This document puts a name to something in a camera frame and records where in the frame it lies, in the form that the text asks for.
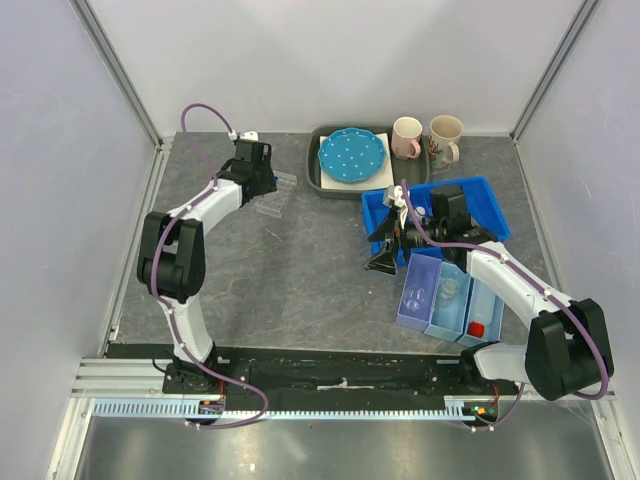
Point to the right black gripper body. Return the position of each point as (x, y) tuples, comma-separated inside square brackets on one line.
[(408, 237)]

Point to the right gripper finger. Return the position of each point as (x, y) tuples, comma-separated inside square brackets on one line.
[(383, 261), (386, 230)]

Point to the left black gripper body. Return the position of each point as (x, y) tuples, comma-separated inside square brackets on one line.
[(264, 175)]

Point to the clear glass beaker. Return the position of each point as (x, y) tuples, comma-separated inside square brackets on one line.
[(416, 299)]

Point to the small glass stopper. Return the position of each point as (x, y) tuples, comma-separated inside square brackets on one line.
[(447, 291)]

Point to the white red-capped wash bottle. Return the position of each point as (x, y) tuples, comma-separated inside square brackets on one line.
[(481, 310)]

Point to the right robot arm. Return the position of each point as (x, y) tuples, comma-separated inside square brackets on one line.
[(567, 350)]

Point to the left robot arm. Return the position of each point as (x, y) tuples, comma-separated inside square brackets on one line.
[(171, 260)]

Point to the clear test tube rack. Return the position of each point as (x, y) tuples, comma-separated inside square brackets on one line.
[(273, 204)]

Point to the white square plate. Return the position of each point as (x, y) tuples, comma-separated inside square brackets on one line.
[(379, 181)]

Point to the purple plastic box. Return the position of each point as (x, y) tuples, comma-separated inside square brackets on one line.
[(422, 271)]

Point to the blue polka dot plate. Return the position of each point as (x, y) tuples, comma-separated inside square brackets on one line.
[(351, 155)]

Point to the light blue box middle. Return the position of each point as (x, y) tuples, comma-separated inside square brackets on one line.
[(447, 324)]

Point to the light blue box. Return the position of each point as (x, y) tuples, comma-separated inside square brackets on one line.
[(493, 332), (447, 324)]

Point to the pink mug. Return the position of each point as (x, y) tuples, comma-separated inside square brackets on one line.
[(406, 137)]

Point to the cream floral mug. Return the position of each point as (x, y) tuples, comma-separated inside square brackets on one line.
[(445, 132)]

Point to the light blue box right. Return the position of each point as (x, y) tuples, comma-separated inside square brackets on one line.
[(493, 332)]

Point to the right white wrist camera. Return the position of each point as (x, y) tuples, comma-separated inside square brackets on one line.
[(394, 199)]

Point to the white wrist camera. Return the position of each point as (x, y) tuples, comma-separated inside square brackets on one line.
[(247, 135), (394, 199)]

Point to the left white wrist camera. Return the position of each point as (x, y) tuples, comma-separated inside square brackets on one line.
[(247, 135)]

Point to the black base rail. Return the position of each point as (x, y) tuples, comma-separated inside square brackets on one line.
[(330, 381)]

